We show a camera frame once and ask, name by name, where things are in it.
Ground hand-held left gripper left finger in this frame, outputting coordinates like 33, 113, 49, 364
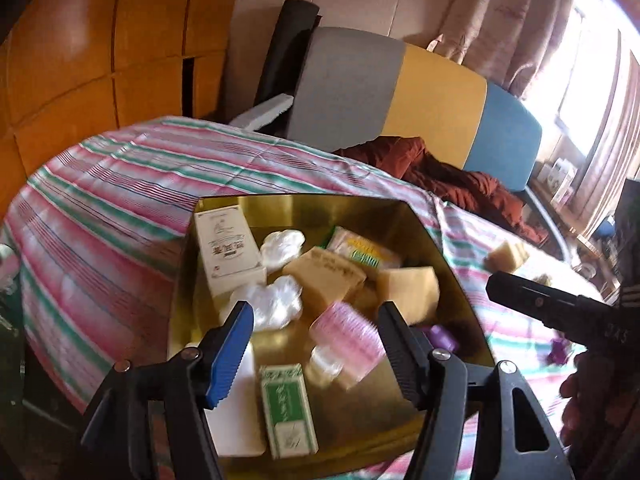
80, 300, 256, 480

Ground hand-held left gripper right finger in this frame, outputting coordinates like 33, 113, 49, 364
376, 301, 571, 480

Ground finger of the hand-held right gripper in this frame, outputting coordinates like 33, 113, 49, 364
486, 271, 583, 335

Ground purple plastic item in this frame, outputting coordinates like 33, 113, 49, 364
417, 324, 458, 353

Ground pink hair roller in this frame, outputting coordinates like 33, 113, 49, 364
309, 301, 386, 388

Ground white plastic wrap ball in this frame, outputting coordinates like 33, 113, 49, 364
235, 276, 303, 332
259, 230, 306, 273

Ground yellow sponge block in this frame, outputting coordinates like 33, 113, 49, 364
376, 266, 441, 326

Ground green and white box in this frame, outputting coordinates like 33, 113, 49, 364
259, 364, 320, 460

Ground green yellow snack packet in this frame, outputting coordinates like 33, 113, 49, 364
327, 226, 403, 271

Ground gold metal tray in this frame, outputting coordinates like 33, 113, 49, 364
167, 194, 496, 466

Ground person's right hand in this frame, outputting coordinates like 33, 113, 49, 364
559, 347, 621, 453

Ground brown sponge block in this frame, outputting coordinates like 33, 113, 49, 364
485, 240, 530, 275

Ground small purple plastic piece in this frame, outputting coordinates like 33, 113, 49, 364
547, 337, 571, 366

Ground flat white box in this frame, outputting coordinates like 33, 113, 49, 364
187, 342, 267, 457

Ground wooden shelf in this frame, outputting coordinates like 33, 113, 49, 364
530, 175, 626, 301

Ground cream cardboard box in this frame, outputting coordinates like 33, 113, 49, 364
194, 206, 267, 298

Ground white boxes on shelf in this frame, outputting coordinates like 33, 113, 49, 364
547, 159, 576, 206

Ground red-brown garment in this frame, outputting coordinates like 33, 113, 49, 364
334, 136, 548, 246

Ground beige curtain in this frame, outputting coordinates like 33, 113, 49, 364
575, 30, 640, 241
425, 0, 591, 101

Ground striped tablecloth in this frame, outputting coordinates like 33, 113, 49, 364
0, 116, 621, 480

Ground grey yellow blue chair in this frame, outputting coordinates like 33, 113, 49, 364
287, 26, 576, 261

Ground white foam piece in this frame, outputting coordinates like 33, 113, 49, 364
230, 94, 295, 133

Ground black rolled mat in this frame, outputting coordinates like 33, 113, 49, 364
255, 0, 321, 111

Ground wooden wardrobe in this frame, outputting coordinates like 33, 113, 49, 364
0, 0, 246, 221

